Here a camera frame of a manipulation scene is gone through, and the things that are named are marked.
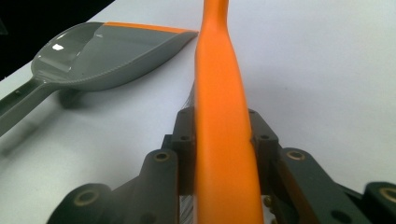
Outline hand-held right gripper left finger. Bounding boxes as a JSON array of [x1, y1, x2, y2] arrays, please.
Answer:
[[162, 106, 197, 197]]

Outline grey dustpan with orange edge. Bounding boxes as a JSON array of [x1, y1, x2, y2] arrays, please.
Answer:
[[0, 21, 200, 138]]

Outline orange brush with grey bristles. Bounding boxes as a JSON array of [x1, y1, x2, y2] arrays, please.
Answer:
[[178, 0, 265, 224]]

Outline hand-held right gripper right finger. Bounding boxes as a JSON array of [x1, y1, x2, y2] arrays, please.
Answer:
[[247, 108, 282, 195]]

